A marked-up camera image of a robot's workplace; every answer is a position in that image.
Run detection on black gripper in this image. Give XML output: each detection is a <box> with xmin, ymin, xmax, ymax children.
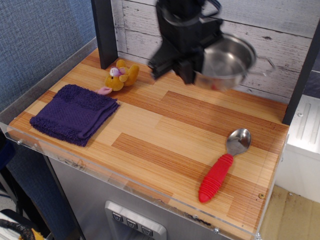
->
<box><xmin>148</xmin><ymin>0</ymin><xmax>223</xmax><ymax>85</ymax></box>

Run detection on stainless steel two-handled pan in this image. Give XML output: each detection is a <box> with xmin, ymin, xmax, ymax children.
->
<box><xmin>193</xmin><ymin>33</ymin><xmax>276</xmax><ymax>91</ymax></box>

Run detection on folded purple cloth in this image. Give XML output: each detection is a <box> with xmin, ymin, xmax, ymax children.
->
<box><xmin>29</xmin><ymin>84</ymin><xmax>120</xmax><ymax>147</ymax></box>

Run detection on yellow plush toy animal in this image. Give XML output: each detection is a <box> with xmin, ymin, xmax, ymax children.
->
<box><xmin>95</xmin><ymin>59</ymin><xmax>140</xmax><ymax>96</ymax></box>

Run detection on clear acrylic front guard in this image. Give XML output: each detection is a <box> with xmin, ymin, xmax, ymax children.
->
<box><xmin>0</xmin><ymin>123</ymin><xmax>260</xmax><ymax>240</ymax></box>

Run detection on white appliance at right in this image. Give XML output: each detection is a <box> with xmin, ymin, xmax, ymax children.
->
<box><xmin>275</xmin><ymin>95</ymin><xmax>320</xmax><ymax>202</ymax></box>

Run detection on stainless steel cabinet front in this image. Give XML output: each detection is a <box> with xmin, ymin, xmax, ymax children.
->
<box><xmin>49</xmin><ymin>158</ymin><xmax>227</xmax><ymax>240</ymax></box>

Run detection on silver dispenser button panel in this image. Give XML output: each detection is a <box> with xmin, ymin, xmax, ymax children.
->
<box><xmin>104</xmin><ymin>200</ymin><xmax>167</xmax><ymax>240</ymax></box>

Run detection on yellow object bottom left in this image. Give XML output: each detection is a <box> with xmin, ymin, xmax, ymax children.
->
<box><xmin>31</xmin><ymin>228</ymin><xmax>47</xmax><ymax>240</ymax></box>

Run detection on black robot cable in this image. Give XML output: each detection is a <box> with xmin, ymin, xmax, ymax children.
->
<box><xmin>199</xmin><ymin>0</ymin><xmax>223</xmax><ymax>19</ymax></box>

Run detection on red-handled metal spoon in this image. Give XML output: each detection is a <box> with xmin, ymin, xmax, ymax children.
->
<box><xmin>198</xmin><ymin>128</ymin><xmax>252</xmax><ymax>203</ymax></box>

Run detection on dark left vertical post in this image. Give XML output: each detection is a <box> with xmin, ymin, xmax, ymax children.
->
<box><xmin>91</xmin><ymin>0</ymin><xmax>118</xmax><ymax>70</ymax></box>

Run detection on dark vertical post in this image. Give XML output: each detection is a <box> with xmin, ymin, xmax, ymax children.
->
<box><xmin>282</xmin><ymin>22</ymin><xmax>320</xmax><ymax>125</ymax></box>
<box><xmin>91</xmin><ymin>0</ymin><xmax>118</xmax><ymax>70</ymax></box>

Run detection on dark right vertical post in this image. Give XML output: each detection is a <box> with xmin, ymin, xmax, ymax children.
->
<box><xmin>282</xmin><ymin>22</ymin><xmax>320</xmax><ymax>125</ymax></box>

